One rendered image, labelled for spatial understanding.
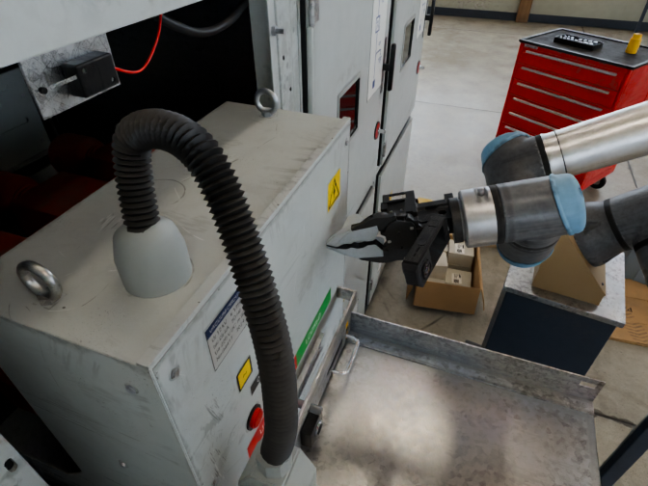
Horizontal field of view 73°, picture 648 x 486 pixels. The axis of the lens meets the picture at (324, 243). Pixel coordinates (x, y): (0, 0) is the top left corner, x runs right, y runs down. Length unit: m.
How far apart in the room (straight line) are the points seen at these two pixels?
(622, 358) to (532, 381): 1.44
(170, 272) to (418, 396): 0.70
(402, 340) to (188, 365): 0.70
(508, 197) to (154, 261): 0.48
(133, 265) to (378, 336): 0.74
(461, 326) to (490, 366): 1.25
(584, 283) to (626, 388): 1.01
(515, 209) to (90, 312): 0.54
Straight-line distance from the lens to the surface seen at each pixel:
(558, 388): 1.08
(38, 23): 0.43
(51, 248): 0.52
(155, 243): 0.39
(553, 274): 1.41
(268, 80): 0.81
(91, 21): 0.47
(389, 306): 2.30
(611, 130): 0.86
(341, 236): 0.69
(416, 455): 0.93
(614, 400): 2.30
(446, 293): 2.23
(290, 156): 0.60
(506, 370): 1.05
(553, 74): 3.19
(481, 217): 0.67
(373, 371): 1.01
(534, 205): 0.68
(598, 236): 1.37
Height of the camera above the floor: 1.67
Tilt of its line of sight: 39 degrees down
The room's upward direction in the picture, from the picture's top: straight up
